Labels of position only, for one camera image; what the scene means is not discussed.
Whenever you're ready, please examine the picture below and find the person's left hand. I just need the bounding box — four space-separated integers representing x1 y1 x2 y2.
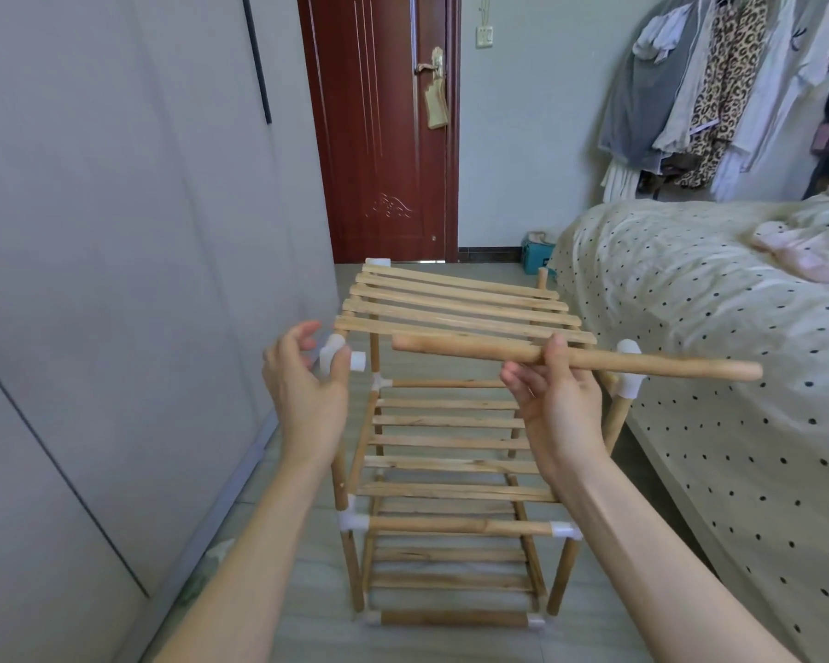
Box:
262 320 352 471

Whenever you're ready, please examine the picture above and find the person's right hand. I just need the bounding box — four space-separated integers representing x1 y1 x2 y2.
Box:
500 334 613 481

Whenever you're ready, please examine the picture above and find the white plastic pipe connector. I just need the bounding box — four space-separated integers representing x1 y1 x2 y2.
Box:
316 331 369 380

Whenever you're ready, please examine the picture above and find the wooden round rod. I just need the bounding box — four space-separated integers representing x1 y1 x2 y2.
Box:
391 335 764 382

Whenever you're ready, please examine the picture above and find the person's right forearm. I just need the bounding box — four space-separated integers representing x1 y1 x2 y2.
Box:
544 457 806 663

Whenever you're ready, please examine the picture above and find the person's left forearm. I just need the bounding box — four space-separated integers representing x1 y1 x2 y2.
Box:
151 448 335 663

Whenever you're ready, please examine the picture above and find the teal storage box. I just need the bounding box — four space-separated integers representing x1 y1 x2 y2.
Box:
521 232 558 276

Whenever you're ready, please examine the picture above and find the wooden slatted shoe rack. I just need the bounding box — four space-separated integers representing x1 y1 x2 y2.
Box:
327 258 644 631

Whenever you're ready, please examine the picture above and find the bed with dotted sheet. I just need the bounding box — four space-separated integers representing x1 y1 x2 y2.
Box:
548 171 829 663

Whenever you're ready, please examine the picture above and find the white pleated hanging skirt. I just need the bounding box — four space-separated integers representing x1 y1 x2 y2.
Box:
600 154 659 205

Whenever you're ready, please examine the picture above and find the green patterned cloth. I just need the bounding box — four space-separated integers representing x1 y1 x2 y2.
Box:
173 538 237 615

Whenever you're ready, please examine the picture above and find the dark red wooden door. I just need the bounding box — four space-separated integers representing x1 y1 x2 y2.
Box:
296 0 462 265

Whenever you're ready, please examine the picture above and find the grey wardrobe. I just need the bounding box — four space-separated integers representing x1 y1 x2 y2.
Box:
0 0 341 663

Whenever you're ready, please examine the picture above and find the grey hanging garment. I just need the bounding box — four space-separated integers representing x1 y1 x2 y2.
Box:
598 6 700 174

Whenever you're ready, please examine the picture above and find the pink cloth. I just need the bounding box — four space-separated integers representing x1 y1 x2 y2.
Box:
752 219 829 288

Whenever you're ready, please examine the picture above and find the beige hanging door tag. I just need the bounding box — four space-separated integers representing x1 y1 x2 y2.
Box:
424 76 450 132

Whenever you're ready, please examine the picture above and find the leopard print hanging garment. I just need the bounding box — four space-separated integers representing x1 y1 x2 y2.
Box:
672 0 769 190

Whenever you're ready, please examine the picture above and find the white hanging shirt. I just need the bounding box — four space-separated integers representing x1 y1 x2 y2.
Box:
713 0 829 203

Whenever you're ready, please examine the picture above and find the black wardrobe handle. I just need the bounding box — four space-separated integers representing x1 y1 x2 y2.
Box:
241 0 273 125

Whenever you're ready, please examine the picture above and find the gold door handle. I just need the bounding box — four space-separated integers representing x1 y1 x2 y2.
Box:
414 47 447 81

